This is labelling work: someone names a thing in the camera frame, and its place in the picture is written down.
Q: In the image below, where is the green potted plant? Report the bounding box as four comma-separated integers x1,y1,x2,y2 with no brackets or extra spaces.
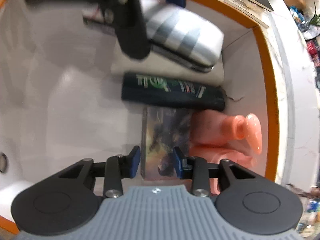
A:
309,4,320,27

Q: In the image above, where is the red gift box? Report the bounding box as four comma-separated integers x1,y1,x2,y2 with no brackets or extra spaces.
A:
307,40,320,65

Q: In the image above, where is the stack of books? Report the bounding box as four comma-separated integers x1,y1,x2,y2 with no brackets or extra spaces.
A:
216,0,269,28

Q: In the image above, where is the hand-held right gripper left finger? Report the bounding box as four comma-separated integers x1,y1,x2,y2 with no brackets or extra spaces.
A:
59,145,140,198

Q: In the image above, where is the orange cardboard box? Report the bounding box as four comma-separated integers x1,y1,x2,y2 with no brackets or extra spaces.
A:
0,0,282,235

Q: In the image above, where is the plaid glasses case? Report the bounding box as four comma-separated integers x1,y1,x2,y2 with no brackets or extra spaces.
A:
82,5,224,73

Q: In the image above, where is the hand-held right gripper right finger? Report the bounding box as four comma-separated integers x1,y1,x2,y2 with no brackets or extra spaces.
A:
172,146,256,197

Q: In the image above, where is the shiny clear card box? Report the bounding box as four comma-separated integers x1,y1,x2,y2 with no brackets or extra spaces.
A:
141,107,193,181

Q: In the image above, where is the white glasses case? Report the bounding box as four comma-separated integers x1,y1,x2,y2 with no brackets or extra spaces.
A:
111,55,225,87

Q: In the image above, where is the dark shampoo bottle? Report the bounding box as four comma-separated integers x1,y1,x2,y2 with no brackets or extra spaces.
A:
122,72,226,112

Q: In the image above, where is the blue snack bag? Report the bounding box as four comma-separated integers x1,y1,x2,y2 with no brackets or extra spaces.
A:
290,6,305,24

